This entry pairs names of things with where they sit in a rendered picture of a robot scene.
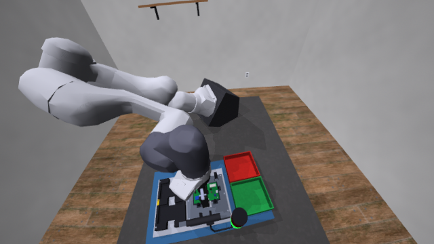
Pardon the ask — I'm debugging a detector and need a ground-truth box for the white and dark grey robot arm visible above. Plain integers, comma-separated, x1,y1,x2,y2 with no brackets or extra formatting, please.
18,37,217,201

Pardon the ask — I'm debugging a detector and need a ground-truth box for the green circuit board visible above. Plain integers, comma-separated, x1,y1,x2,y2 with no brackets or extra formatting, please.
193,182,219,204

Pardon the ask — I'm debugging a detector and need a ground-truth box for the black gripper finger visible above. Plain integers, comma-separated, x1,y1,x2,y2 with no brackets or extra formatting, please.
199,185,210,208

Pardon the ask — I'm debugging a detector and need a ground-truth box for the green bin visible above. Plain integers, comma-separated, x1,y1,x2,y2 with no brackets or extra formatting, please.
230,176,274,216

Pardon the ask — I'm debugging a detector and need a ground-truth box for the red open-top bin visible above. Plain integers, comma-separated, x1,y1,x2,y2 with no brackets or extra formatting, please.
224,151,260,184

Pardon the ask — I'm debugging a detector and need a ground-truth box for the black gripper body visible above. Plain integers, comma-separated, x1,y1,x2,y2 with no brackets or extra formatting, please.
198,177,210,192

